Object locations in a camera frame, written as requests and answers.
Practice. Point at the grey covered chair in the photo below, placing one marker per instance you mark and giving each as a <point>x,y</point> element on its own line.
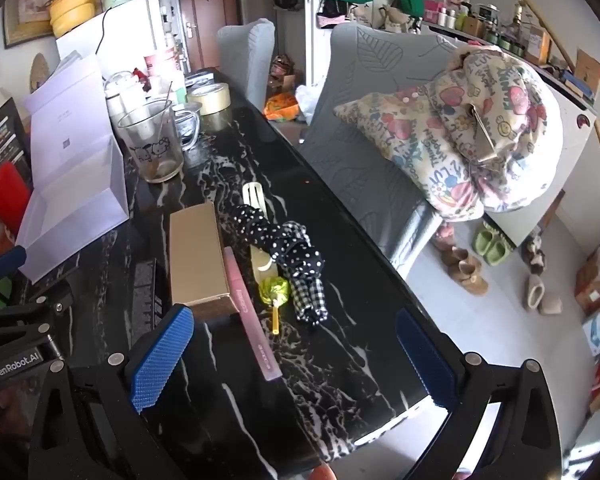
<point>360,170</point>
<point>245,60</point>

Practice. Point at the black polka dot scrunchie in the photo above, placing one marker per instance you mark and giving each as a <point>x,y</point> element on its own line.
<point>255,225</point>

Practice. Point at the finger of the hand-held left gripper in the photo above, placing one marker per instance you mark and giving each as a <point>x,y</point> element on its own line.
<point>2,260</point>
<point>25,317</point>

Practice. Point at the cartoon print glass cup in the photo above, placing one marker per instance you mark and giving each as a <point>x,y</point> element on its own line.
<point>152,150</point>

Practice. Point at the small black cosmetics box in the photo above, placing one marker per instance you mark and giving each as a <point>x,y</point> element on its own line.
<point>147,292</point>

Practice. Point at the red plastic canister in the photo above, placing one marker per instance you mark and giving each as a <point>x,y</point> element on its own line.
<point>7,197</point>

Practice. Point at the white gift box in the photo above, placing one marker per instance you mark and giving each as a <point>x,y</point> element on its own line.
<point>75,160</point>

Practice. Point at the white fridge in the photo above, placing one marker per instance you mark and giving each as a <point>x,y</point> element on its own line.
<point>125,35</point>

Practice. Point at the cartoon print cloth bundle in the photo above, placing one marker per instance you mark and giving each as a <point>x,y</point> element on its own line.
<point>480,85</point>

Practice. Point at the brown door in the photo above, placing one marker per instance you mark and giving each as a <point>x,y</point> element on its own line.
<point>205,15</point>

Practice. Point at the orange bag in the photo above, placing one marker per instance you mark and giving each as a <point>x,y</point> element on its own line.
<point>281,107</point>

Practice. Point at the brown boot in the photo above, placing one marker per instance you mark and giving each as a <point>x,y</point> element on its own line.
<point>470,281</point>
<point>460,259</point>

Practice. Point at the framed picture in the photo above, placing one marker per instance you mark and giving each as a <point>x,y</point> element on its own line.
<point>27,5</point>

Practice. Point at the yellow electric cooking pot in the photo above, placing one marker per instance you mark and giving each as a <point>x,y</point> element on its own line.
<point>72,10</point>

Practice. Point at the beige fuzzy slipper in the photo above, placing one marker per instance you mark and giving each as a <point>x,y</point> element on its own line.
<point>534,291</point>
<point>551,306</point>

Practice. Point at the cream hair clip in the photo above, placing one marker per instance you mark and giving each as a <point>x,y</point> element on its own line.
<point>254,195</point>

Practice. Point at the small green bag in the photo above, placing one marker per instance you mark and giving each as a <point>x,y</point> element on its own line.
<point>412,0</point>

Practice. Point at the black printed food pouch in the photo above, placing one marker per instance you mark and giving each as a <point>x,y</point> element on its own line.
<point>0,130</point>

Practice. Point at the brown cardboard box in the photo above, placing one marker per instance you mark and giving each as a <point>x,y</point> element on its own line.
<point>590,72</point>

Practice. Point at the white plastic bag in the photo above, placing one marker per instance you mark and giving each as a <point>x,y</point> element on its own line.
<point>307,102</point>

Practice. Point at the woven fan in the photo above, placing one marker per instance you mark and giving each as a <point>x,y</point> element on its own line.
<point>37,72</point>

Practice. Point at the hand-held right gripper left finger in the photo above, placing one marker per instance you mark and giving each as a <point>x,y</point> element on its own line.
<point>162,355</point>

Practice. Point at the row of bottles and jars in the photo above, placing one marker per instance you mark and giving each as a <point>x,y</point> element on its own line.
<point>485,25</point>

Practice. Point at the beige tape roll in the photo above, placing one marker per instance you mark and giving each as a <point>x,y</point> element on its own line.
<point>209,99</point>

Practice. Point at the clear glass mug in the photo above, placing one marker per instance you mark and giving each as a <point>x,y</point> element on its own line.
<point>189,125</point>

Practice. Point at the gold rectangular box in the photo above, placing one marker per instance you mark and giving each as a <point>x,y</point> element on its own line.
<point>197,255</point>

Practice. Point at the white cabinet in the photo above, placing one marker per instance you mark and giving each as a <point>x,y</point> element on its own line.
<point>545,170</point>

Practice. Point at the thin stirring stick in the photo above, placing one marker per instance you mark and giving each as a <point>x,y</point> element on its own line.
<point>164,105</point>

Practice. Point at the yellow-green lollipop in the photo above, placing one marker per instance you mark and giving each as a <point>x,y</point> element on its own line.
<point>275,290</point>

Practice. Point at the pink lip gloss tube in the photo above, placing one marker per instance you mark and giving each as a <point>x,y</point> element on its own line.
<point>245,305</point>

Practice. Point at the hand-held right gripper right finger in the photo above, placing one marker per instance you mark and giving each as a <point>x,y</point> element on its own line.
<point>425,360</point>

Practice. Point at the green slipper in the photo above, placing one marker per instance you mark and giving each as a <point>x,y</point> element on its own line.
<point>502,254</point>
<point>485,240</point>

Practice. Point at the bamboo pole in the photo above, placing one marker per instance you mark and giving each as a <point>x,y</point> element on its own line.
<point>555,40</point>

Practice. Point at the person's left hand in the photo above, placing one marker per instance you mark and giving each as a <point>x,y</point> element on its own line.
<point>10,405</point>

